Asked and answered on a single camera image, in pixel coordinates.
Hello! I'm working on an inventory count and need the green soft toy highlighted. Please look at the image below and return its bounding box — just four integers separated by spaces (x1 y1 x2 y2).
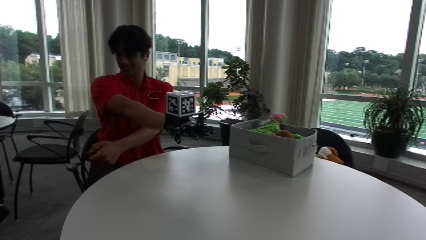
248 121 304 140

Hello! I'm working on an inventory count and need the pink soft toy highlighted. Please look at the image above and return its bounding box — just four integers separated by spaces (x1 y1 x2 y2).
268 112 288 124

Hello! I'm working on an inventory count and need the white curtain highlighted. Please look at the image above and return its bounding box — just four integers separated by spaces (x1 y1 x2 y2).
55 0 156 118
244 0 332 129

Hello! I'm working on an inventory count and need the spiky potted plant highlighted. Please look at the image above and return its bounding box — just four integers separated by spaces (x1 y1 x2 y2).
363 87 426 159

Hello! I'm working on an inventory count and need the black chair with armrests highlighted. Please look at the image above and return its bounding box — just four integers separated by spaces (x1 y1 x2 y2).
11 109 91 221

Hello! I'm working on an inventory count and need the white marker cube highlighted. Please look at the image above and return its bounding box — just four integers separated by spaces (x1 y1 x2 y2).
164 91 196 118

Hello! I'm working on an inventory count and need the the person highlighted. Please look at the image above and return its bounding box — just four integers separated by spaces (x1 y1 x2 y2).
82 24 199 190

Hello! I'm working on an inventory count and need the black round-backed chair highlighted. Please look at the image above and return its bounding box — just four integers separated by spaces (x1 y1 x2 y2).
312 127 355 169

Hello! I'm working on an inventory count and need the orange and white soft toy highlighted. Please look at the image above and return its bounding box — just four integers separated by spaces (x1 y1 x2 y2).
315 146 344 165

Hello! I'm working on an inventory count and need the leafy potted plant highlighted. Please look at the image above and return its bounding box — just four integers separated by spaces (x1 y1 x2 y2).
196 57 271 146

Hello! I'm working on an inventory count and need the white fabric storage box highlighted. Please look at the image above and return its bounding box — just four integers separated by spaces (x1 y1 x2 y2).
227 119 318 178

